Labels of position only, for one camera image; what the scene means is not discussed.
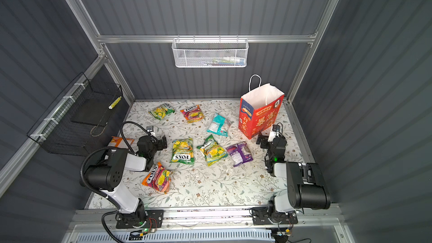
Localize orange snack packet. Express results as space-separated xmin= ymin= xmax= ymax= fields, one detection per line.
xmin=108 ymin=136 xmax=135 ymax=148

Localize orange pink Fox's candy bag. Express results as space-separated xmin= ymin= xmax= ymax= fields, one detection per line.
xmin=141 ymin=162 xmax=171 ymax=194

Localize green yellow candy bag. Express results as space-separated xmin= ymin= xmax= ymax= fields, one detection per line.
xmin=196 ymin=135 xmax=228 ymax=166
xmin=149 ymin=103 xmax=175 ymax=120

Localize green Fox's candy bag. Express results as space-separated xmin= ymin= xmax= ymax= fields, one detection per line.
xmin=171 ymin=138 xmax=195 ymax=165

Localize red paper gift bag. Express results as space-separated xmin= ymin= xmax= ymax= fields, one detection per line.
xmin=238 ymin=83 xmax=285 ymax=139

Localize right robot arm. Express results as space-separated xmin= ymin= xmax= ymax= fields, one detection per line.
xmin=255 ymin=134 xmax=331 ymax=225

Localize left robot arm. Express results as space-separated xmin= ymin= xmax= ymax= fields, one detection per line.
xmin=80 ymin=136 xmax=171 ymax=228

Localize pink Fox's candy bag far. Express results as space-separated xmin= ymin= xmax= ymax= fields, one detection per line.
xmin=181 ymin=105 xmax=205 ymax=123

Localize purple snack packet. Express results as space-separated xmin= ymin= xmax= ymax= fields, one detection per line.
xmin=226 ymin=142 xmax=253 ymax=167

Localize yellow tube in black basket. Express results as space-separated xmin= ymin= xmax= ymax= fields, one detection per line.
xmin=108 ymin=96 xmax=122 ymax=110

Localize teal white snack packet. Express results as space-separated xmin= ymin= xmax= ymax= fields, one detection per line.
xmin=207 ymin=113 xmax=232 ymax=137

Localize items in white basket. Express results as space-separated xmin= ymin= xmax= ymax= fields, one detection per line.
xmin=200 ymin=56 xmax=246 ymax=66

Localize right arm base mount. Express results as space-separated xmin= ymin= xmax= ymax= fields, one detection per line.
xmin=249 ymin=207 xmax=298 ymax=226

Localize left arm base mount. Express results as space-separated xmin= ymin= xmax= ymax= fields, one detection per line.
xmin=115 ymin=210 xmax=164 ymax=229

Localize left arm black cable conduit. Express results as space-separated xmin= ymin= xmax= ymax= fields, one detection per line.
xmin=79 ymin=120 xmax=153 ymax=243

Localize black wire wall basket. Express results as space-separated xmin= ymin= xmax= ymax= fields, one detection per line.
xmin=27 ymin=73 xmax=124 ymax=156

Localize white wire wall basket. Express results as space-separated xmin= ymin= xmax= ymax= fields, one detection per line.
xmin=172 ymin=38 xmax=249 ymax=68

